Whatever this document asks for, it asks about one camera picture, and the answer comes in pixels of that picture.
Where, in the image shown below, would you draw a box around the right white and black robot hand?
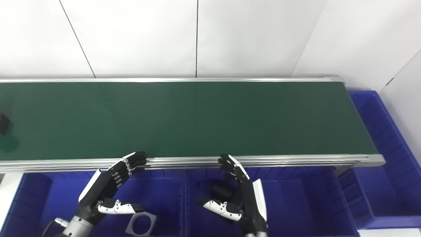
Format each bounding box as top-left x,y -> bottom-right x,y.
197,154 -> 268,234

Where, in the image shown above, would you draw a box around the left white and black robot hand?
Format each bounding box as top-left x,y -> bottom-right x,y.
77,151 -> 147,224

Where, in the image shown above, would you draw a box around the black cylinder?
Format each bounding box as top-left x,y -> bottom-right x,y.
0,114 -> 10,136

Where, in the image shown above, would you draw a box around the black part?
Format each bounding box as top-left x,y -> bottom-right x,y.
210,184 -> 238,200

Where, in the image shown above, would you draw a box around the green conveyor belt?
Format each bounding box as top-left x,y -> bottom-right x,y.
0,81 -> 379,161
0,76 -> 386,178

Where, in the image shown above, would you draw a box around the blue plastic bin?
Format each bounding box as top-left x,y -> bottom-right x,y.
0,169 -> 185,237
339,91 -> 421,229
184,166 -> 360,237

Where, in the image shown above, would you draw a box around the grey square plate with hole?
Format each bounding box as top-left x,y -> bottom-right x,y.
125,212 -> 157,236

